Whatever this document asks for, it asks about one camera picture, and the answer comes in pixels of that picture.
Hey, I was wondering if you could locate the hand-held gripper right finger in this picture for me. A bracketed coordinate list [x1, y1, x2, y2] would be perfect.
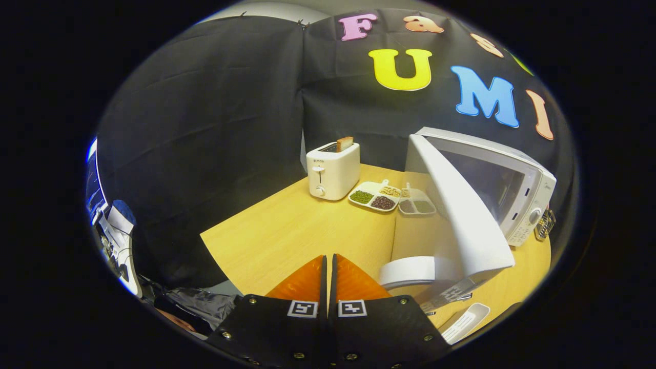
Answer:
[330, 253, 452, 369]

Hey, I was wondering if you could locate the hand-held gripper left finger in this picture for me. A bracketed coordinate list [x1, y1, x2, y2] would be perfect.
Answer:
[207, 254, 329, 369]

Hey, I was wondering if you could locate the white microwave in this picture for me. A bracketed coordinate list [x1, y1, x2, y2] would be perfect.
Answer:
[379, 127, 558, 313]

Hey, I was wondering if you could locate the dark shiny cloth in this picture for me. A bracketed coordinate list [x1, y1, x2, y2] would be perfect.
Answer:
[154, 286, 242, 335]

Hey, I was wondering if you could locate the white ribbed tray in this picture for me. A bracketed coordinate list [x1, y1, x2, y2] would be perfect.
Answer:
[441, 302, 491, 345]

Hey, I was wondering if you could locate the white divided bean dish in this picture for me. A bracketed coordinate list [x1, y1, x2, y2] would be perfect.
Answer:
[348, 179, 402, 213]

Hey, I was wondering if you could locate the white toaster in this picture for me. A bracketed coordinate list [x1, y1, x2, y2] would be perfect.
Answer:
[306, 142, 361, 201]

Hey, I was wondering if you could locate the black backdrop cloth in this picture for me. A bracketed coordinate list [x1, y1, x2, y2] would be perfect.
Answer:
[95, 8, 575, 293]

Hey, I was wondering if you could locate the computer monitor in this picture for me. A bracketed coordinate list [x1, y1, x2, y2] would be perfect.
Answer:
[85, 138, 111, 226]

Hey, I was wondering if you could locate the wire mesh holder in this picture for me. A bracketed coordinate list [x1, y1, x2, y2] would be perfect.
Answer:
[535, 208, 557, 241]

